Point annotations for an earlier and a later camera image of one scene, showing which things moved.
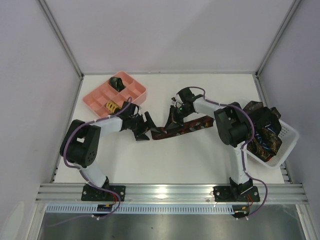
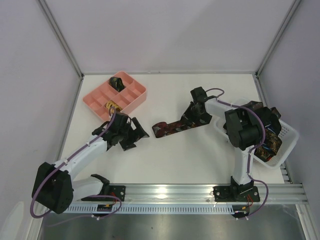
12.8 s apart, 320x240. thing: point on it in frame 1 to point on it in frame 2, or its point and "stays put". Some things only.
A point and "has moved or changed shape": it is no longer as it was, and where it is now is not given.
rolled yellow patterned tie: [111, 105] stays put
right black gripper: [176, 113] to [193, 116]
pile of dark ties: [266, 138] stays put
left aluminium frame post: [50, 16] stays put
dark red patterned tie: [158, 132] has moved or changed shape
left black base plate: [89, 193] stays put
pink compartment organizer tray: [97, 98] stays put
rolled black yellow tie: [117, 83] stays put
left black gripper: [141, 125] to [131, 135]
